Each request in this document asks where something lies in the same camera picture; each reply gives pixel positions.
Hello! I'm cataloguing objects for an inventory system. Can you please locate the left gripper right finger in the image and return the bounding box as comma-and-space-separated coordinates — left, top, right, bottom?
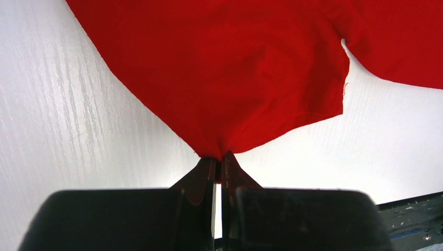
220, 152, 393, 250

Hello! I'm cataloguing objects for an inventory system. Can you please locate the red t shirt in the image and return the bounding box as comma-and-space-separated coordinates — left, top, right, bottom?
65, 0, 443, 161

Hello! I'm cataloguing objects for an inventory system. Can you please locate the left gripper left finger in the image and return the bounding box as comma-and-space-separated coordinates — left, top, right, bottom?
19, 158, 217, 250

